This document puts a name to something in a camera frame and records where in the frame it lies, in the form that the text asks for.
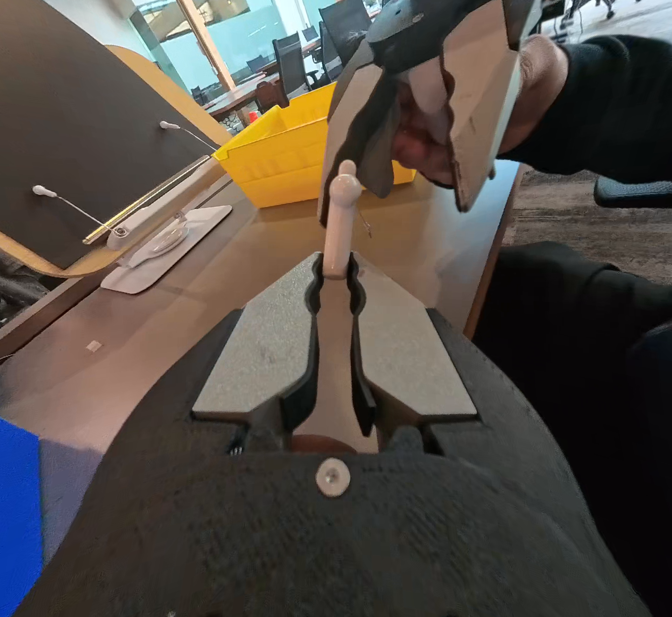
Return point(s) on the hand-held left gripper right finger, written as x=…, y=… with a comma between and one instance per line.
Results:
x=409, y=360

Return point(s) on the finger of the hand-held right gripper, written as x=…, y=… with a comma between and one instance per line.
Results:
x=346, y=123
x=480, y=92

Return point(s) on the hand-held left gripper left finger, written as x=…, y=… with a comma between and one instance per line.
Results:
x=262, y=354

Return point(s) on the yellow plastic bin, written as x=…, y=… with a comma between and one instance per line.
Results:
x=278, y=155

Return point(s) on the white plastic peg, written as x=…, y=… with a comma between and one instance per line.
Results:
x=336, y=228

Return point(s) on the blue plastic bin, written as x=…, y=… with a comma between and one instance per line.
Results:
x=18, y=512

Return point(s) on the person's right forearm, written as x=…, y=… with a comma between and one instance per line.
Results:
x=619, y=102

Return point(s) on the person's right hand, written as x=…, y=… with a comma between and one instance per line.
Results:
x=540, y=81

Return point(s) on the small white plastic piece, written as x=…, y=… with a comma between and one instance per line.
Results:
x=94, y=346

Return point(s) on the black chair armrest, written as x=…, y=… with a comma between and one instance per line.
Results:
x=635, y=192

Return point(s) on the black wooden book stand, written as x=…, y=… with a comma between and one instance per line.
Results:
x=78, y=129

